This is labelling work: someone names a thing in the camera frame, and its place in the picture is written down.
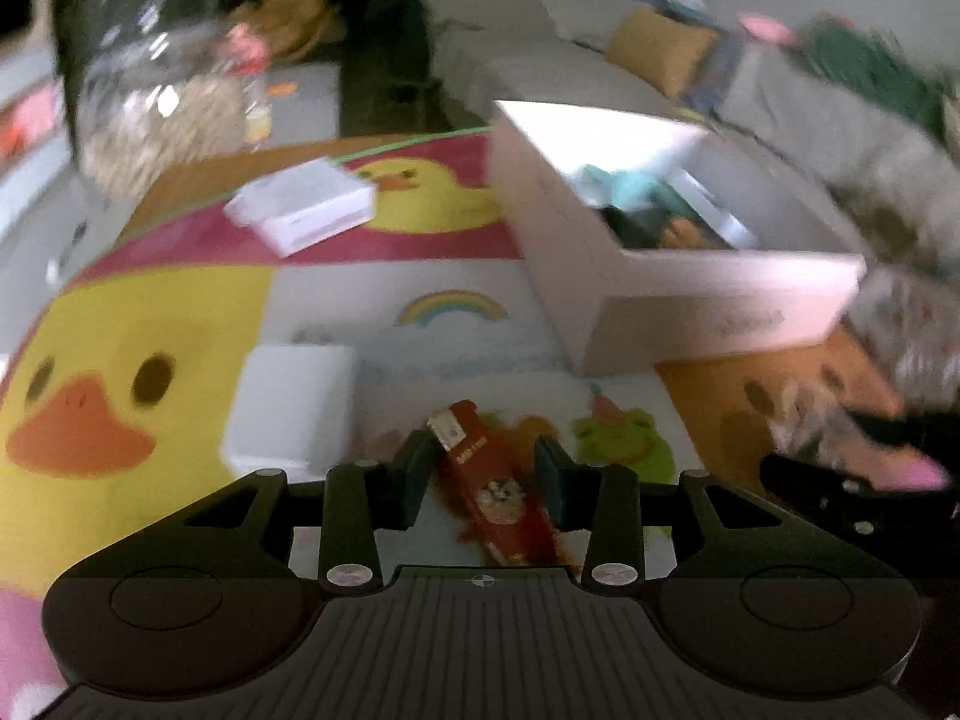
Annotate white square plastic box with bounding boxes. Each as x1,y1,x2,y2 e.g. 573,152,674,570
220,343,358,483

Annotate red candy packet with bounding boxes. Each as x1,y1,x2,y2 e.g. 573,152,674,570
427,400,573,567

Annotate black square device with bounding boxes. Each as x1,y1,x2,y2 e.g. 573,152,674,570
599,206,674,250

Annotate brown bear figurine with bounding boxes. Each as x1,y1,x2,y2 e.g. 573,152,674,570
658,216,727,250

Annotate white long plastic device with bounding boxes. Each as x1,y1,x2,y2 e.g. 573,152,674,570
665,169,760,250

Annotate clear plastic case with label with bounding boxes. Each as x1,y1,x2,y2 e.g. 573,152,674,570
223,158,377,259

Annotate teal plastic object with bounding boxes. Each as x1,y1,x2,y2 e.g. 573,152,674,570
574,166,685,216

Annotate clear bag of dark items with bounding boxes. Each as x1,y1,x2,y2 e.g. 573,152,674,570
770,268,958,468

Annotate colourful cartoon play mat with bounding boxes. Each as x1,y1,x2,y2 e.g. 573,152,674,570
2,132,901,718

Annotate pink white cardboard box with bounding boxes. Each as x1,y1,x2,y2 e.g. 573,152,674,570
488,101,867,374

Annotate grey covered sofa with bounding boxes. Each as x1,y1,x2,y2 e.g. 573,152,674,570
420,0,958,268

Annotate white low side table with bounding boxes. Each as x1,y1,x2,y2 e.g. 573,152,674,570
265,62,340,148

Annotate yellow cushion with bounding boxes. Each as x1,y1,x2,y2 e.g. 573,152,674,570
605,8,721,98

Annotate pink lidded small bottle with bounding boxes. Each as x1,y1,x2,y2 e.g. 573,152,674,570
226,23,274,148

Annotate glass jar of nuts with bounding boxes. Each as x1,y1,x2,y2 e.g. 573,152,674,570
75,0,247,205

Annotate green patterned cushion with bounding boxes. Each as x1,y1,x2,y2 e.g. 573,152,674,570
796,20,952,145

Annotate white tv shelf unit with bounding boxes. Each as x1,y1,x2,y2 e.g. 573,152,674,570
2,34,73,238

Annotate yellow plush armchair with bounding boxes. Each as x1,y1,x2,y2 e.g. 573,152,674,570
228,0,335,64

